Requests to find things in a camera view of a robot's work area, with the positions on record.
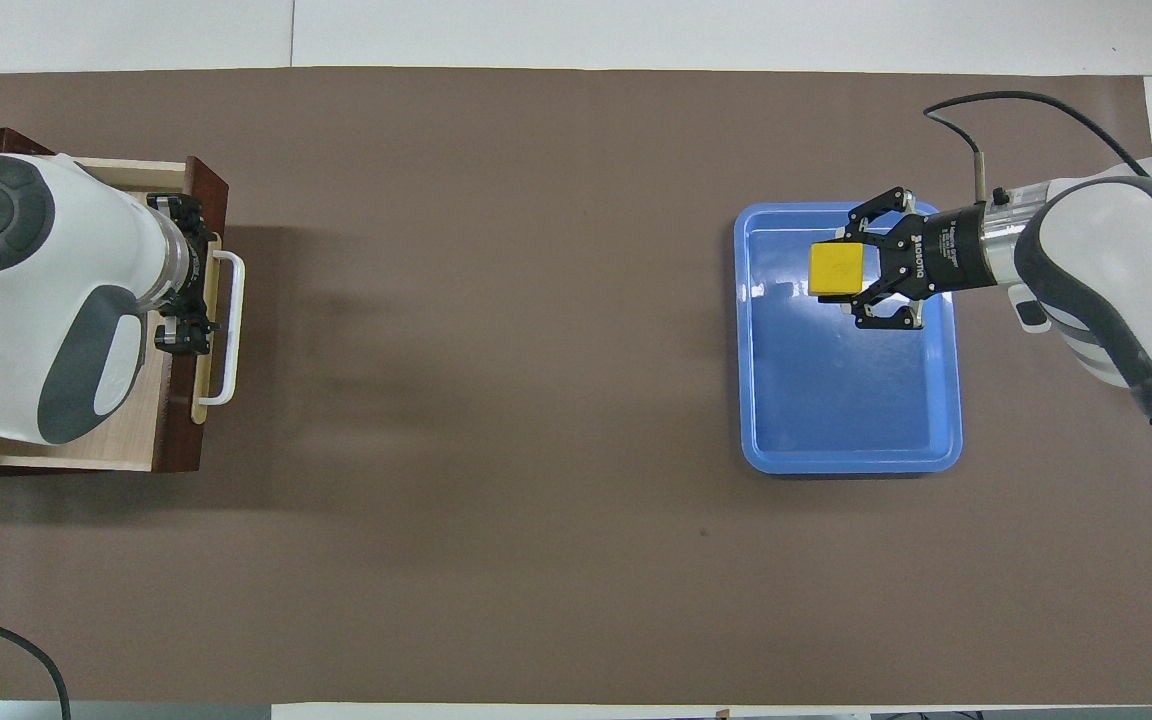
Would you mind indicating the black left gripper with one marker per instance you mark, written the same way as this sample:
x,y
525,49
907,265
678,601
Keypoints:
x,y
201,278

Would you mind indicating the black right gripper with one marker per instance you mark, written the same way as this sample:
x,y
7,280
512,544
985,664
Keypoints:
x,y
941,255

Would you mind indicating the yellow cube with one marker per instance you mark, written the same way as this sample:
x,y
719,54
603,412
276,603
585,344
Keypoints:
x,y
836,268

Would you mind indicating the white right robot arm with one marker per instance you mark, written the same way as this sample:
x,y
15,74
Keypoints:
x,y
1106,260

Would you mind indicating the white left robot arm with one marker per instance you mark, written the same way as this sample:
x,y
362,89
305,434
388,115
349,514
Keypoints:
x,y
46,290

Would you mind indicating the blue plastic tray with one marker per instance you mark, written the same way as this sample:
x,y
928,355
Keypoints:
x,y
836,400

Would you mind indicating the brown paper table mat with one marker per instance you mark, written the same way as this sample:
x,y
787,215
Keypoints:
x,y
496,400

